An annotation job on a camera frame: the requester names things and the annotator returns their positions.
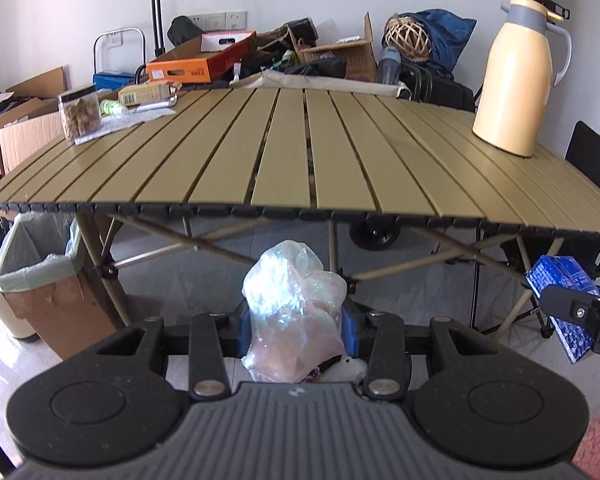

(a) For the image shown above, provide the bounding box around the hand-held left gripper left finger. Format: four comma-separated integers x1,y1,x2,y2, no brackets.
97,300,253,402

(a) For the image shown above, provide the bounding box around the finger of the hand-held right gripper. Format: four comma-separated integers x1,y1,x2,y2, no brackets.
536,284,600,322

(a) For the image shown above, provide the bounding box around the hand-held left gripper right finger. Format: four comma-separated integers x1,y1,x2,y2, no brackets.
341,300,503,402

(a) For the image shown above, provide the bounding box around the blue tissue packet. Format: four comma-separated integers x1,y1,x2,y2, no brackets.
524,255,600,365

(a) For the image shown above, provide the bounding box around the clear plastic bag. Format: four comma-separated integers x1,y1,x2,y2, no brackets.
241,240,349,386

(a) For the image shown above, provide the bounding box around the black folding camping chair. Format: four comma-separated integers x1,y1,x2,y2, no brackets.
475,121,600,338

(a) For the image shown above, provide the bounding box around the khaki slatted folding table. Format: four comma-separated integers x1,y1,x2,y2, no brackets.
0,85,600,341

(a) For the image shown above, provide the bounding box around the cardboard box with green liner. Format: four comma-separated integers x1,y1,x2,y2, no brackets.
0,212,126,361

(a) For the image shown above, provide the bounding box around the yellow thermos jug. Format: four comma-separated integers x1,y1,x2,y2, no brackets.
472,0,573,157

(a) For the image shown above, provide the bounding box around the beige bin with black bag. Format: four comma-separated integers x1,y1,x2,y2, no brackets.
0,230,36,342

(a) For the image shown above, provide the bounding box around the clear plastic sheet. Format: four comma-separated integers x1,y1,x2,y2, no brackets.
74,107,177,147

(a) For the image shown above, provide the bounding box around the black luggage bag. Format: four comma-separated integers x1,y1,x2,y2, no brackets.
399,62,477,112

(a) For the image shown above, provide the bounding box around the small yellow carton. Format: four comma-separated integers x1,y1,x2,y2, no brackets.
117,81,173,107

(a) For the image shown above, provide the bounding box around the black flat bag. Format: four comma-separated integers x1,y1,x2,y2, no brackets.
284,57,348,81

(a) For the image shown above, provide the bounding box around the orange cardboard box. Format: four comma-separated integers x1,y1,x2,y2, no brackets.
146,30,257,83

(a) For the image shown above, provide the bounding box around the grey blue water bottle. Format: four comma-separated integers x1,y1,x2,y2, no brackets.
377,46,402,86

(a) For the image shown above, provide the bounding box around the clear jar with snacks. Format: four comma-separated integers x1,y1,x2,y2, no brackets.
57,86,102,142

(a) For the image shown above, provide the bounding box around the open brown cardboard box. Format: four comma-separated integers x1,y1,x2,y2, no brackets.
300,11,381,81

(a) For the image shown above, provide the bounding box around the blue storage box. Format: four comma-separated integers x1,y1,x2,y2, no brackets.
93,72,137,93

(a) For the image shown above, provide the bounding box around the white slotted box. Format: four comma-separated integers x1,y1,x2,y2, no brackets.
200,30,257,53

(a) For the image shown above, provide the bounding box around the corrugated cardboard sheet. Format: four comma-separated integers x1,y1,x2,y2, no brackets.
0,110,68,173

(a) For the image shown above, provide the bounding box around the dark blue fabric bag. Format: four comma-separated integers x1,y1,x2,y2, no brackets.
410,8,478,78

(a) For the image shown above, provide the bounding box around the brown bag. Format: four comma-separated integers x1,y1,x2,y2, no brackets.
255,30,301,53

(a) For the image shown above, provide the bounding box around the woven wicker ball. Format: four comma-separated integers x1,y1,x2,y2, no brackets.
384,16,432,61

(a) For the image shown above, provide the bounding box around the black soft bag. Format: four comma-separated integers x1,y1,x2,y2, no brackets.
167,16,205,48

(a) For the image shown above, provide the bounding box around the large open cardboard box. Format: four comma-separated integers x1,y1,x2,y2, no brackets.
0,65,71,181

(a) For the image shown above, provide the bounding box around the black camera tripod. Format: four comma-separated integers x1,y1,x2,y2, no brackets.
531,0,571,23

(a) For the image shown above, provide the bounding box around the white tubular stool frame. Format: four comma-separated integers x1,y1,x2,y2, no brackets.
92,27,147,78

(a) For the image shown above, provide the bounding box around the black wagon pull handle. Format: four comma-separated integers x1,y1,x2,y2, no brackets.
141,0,170,68

